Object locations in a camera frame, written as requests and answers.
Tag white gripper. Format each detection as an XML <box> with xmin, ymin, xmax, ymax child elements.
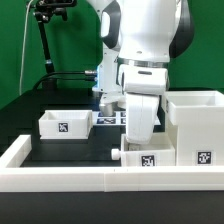
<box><xmin>126</xmin><ymin>94</ymin><xmax>159</xmax><ymax>150</ymax></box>

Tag white front drawer box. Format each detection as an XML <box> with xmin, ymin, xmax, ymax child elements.
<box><xmin>111</xmin><ymin>133</ymin><xmax>176</xmax><ymax>167</ymax></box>

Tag white drawer box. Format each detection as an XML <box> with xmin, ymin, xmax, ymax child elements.
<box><xmin>39</xmin><ymin>110</ymin><xmax>93</xmax><ymax>140</ymax></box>
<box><xmin>111</xmin><ymin>133</ymin><xmax>176</xmax><ymax>167</ymax></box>

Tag white drawer cabinet frame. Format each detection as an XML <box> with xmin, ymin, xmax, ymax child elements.
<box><xmin>162</xmin><ymin>91</ymin><xmax>224</xmax><ymax>166</ymax></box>

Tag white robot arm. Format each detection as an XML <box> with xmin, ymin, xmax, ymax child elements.
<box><xmin>87</xmin><ymin>0</ymin><xmax>194</xmax><ymax>145</ymax></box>

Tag white rear drawer box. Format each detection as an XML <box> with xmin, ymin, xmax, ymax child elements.
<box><xmin>39</xmin><ymin>110</ymin><xmax>93</xmax><ymax>140</ymax></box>

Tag white marker tag sheet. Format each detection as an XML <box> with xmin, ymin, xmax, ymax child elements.
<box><xmin>91</xmin><ymin>110</ymin><xmax>162</xmax><ymax>127</ymax></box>

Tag black cables at base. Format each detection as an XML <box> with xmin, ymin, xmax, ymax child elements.
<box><xmin>32</xmin><ymin>69</ymin><xmax>99</xmax><ymax>91</ymax></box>

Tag white workspace border frame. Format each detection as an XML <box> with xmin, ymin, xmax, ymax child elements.
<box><xmin>0</xmin><ymin>135</ymin><xmax>224</xmax><ymax>192</ymax></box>

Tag black camera stand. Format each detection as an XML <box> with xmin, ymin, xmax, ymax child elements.
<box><xmin>32</xmin><ymin>0</ymin><xmax>77</xmax><ymax>90</ymax></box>

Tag white cable on left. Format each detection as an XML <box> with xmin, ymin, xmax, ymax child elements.
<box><xmin>18</xmin><ymin>0</ymin><xmax>36</xmax><ymax>96</ymax></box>

